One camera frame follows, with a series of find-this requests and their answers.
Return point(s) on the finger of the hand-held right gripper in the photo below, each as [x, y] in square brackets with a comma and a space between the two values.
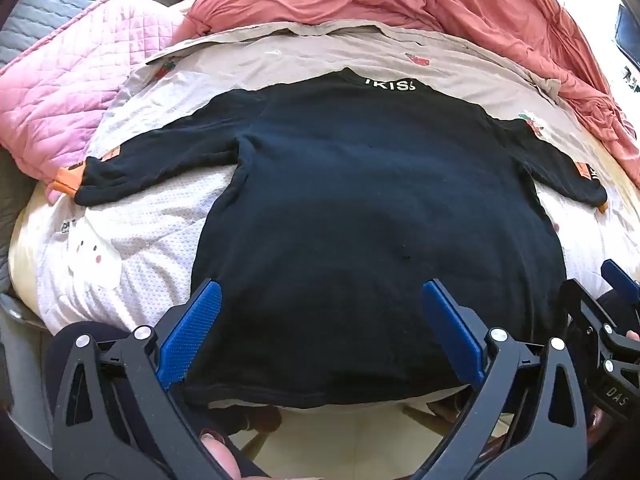
[592, 317]
[622, 280]

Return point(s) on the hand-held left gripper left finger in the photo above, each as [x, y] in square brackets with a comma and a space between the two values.
[192, 330]

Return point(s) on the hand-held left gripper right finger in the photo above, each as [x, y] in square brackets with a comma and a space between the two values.
[452, 332]

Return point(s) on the black long-sleeve shirt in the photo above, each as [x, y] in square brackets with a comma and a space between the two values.
[375, 220]

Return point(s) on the person's right hand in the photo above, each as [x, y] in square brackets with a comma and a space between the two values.
[596, 419]

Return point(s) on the person's left hand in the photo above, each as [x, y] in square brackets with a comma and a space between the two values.
[220, 457]

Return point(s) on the printed beige bed blanket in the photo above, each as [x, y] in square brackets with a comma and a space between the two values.
[150, 240]

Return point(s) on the cream bed mattress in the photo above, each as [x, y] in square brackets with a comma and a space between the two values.
[25, 250]

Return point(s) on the black flat screen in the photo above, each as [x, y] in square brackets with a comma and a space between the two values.
[629, 30]

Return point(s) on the pink quilted blanket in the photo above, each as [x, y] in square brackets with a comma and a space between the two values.
[60, 90]

